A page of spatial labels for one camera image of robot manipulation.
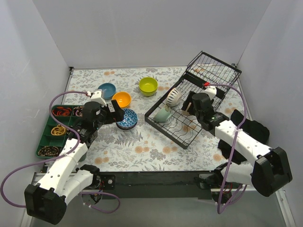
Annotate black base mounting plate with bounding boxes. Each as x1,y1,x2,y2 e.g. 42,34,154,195
84,171,220,200

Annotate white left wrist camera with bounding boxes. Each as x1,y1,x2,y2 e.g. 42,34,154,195
86,89,107,106

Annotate green compartment tray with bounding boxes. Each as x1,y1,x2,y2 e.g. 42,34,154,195
36,105,80,159

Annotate mint green flower bowl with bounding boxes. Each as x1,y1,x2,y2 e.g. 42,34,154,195
153,105,172,123

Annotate black cloth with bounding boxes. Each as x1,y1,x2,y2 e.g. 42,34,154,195
218,109,270,165

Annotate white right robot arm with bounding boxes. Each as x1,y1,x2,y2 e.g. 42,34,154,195
182,91,293,197

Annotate brown rubber bands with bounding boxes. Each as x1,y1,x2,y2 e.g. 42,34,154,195
37,146,60,157

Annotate lime green bowl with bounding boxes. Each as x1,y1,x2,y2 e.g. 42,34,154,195
139,77,158,93
140,89,157,97

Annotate aluminium frame rail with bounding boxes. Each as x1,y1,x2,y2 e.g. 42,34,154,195
20,171,296,227

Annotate orange rubber bands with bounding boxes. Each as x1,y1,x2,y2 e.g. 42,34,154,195
52,106,72,116

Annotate blue floral white bowl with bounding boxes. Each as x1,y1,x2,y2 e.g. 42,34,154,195
118,126,135,131

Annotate yellow rubber bands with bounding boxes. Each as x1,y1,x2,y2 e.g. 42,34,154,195
51,125,67,136

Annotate orange plastic bowl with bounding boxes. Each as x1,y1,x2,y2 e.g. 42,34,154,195
112,91,132,108

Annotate pink patterned bowl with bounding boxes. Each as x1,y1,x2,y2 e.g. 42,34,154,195
116,123,137,128

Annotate black wire dish rack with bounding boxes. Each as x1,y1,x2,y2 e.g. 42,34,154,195
145,51,242,149

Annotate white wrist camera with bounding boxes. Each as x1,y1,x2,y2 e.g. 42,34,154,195
203,82,217,100
86,89,107,106

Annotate beige ceramic bowl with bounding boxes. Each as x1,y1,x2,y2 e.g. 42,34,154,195
183,103,191,116

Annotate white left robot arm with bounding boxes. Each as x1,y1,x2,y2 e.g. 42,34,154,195
24,100,124,225

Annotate blue striped white bowl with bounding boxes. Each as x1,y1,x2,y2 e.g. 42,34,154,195
166,87,182,107

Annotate blue ceramic bowl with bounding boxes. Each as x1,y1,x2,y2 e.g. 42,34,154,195
98,83,116,100

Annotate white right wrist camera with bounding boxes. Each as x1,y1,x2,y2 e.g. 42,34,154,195
203,82,217,100

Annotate red diamond pattern bowl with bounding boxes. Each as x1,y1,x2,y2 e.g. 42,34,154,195
116,108,138,127

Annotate dark patterned rubber bands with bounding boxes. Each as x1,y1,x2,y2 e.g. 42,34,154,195
72,106,83,117

